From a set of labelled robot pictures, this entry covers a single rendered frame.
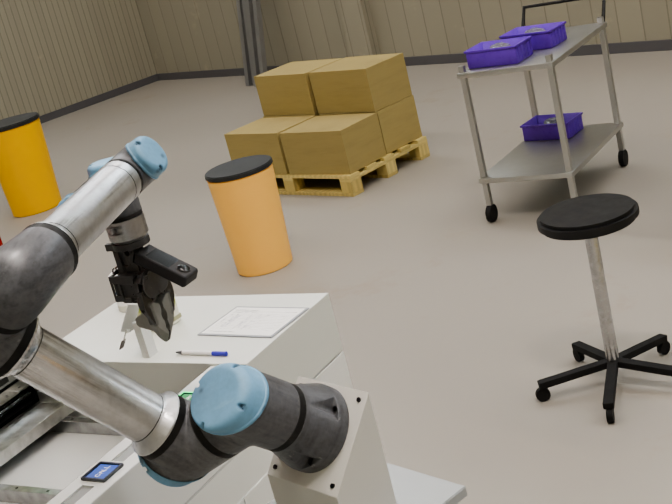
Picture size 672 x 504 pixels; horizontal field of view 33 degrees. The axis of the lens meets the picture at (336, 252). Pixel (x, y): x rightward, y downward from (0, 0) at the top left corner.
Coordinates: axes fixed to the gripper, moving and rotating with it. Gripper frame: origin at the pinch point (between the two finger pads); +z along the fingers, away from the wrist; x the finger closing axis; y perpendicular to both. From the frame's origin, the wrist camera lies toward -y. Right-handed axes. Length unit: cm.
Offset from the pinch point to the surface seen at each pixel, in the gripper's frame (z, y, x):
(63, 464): 28.6, 36.1, 4.1
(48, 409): 23, 49, -8
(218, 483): 30.8, -4.0, 3.3
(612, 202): 47, -25, -191
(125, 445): 14.6, 3.0, 16.6
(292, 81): 46, 265, -464
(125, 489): 17.3, -3.9, 26.4
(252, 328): 13.7, 4.7, -30.9
